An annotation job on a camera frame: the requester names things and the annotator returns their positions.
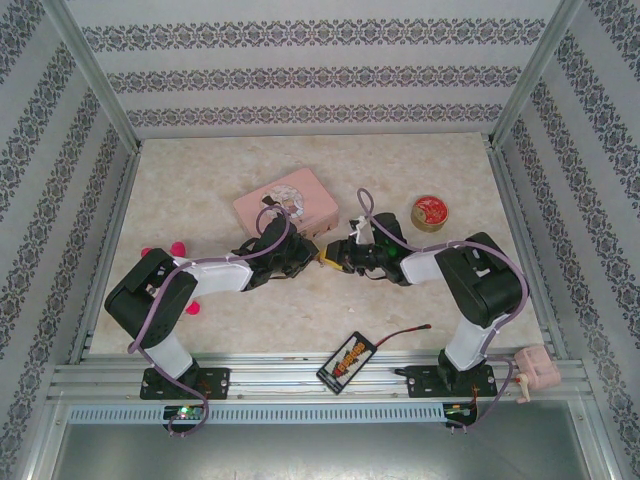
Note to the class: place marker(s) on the aluminium mounting rail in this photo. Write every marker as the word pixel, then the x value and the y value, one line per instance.
pixel 280 372

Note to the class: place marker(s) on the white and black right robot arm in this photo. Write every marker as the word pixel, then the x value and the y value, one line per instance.
pixel 490 285

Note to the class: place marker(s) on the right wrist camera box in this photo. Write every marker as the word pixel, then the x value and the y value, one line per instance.
pixel 358 227

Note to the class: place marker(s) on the left controller board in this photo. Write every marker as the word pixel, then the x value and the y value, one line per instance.
pixel 185 412

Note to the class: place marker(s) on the aluminium corner post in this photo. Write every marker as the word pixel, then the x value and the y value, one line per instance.
pixel 90 70
pixel 537 70

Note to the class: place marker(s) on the pink plastic toy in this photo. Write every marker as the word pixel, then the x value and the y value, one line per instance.
pixel 537 372

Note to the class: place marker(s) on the pink box with couple picture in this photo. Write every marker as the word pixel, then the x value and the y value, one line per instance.
pixel 315 195

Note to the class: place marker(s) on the grey metal panel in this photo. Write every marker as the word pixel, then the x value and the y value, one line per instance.
pixel 320 450

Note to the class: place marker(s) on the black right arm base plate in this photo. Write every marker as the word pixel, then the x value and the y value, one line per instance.
pixel 425 382

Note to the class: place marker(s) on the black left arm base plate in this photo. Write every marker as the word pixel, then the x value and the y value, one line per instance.
pixel 215 382

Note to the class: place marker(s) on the right controller board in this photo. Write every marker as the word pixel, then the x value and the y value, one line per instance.
pixel 457 411

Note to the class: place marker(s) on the aluminium side rail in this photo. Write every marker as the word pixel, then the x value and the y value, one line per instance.
pixel 107 240
pixel 525 210

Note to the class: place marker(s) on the round red and gold tin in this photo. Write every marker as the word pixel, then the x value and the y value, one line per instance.
pixel 430 212

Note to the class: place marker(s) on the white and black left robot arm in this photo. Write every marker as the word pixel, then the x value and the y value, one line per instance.
pixel 150 300

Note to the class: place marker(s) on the controller board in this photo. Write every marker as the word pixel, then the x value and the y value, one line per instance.
pixel 185 412
pixel 457 411

